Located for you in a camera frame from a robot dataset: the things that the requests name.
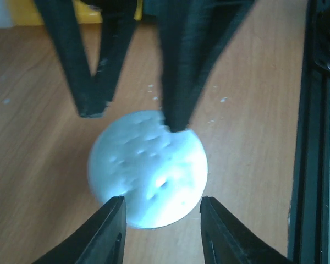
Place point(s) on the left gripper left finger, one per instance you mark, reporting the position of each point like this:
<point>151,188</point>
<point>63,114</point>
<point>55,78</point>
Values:
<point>101,239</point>

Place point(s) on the yellow plastic bin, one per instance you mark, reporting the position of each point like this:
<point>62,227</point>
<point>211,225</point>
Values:
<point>31,13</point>

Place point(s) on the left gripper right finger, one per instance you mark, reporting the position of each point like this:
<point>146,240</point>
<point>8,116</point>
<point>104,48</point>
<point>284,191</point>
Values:
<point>225,239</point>

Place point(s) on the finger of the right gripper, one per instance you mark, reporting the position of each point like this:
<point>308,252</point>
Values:
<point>192,35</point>
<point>92,92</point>

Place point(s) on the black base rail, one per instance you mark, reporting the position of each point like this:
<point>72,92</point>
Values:
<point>309,217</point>

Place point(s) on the white round lid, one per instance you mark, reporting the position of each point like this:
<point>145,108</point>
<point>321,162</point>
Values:
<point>161,174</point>

